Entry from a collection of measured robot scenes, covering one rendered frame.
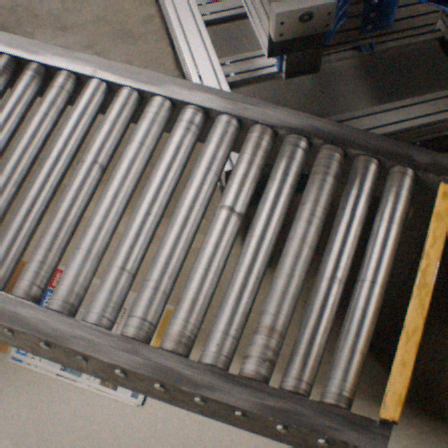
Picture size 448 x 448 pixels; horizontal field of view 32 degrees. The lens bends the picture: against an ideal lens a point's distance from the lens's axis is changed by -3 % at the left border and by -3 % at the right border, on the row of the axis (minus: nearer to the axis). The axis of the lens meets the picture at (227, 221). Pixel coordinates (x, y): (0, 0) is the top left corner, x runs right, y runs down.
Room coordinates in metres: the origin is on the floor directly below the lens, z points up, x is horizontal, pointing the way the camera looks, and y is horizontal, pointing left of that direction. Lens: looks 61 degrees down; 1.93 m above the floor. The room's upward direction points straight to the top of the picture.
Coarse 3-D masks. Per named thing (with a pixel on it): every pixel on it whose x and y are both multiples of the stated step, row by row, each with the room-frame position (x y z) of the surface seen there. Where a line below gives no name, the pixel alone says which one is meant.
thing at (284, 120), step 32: (0, 32) 1.06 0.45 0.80; (64, 64) 0.98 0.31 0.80; (96, 64) 0.98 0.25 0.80; (128, 64) 0.97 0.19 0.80; (160, 96) 0.90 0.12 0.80; (192, 96) 0.89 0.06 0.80; (224, 96) 0.89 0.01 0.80; (288, 128) 0.82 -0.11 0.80; (320, 128) 0.82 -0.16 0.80; (352, 128) 0.82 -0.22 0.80; (352, 160) 0.78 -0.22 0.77; (384, 160) 0.76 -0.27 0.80; (416, 160) 0.76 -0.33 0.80; (416, 192) 0.73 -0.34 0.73
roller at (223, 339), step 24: (288, 144) 0.79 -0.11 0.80; (288, 168) 0.74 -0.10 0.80; (264, 192) 0.70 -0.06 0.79; (288, 192) 0.69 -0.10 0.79; (264, 216) 0.64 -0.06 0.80; (264, 240) 0.60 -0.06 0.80; (240, 264) 0.56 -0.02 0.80; (264, 264) 0.56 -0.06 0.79; (240, 288) 0.52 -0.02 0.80; (240, 312) 0.48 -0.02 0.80; (216, 336) 0.43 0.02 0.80; (240, 336) 0.44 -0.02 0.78; (216, 360) 0.40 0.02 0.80
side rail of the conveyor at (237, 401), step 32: (0, 320) 0.46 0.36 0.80; (32, 320) 0.46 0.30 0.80; (64, 320) 0.46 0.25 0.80; (32, 352) 0.44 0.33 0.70; (64, 352) 0.42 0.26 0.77; (96, 352) 0.41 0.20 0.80; (128, 352) 0.41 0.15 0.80; (160, 352) 0.41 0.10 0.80; (128, 384) 0.38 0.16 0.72; (160, 384) 0.36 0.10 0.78; (192, 384) 0.36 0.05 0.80; (224, 384) 0.36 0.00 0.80; (256, 384) 0.36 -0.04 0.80; (224, 416) 0.33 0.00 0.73; (256, 416) 0.31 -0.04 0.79; (288, 416) 0.31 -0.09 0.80; (320, 416) 0.31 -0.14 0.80; (352, 416) 0.31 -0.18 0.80
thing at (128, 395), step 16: (48, 288) 0.87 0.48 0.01; (96, 288) 0.87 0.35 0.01; (128, 304) 0.83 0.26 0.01; (160, 320) 0.78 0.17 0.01; (160, 336) 0.74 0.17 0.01; (16, 352) 0.69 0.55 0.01; (48, 368) 0.64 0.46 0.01; (64, 368) 0.64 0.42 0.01; (96, 384) 0.60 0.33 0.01; (128, 400) 0.56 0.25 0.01
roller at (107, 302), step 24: (192, 120) 0.84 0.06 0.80; (168, 144) 0.79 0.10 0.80; (192, 144) 0.80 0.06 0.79; (168, 168) 0.74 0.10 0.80; (144, 192) 0.69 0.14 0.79; (168, 192) 0.70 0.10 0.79; (144, 216) 0.64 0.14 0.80; (120, 240) 0.60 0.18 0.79; (144, 240) 0.60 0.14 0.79; (120, 264) 0.56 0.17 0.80; (120, 288) 0.52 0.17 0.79; (96, 312) 0.47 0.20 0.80
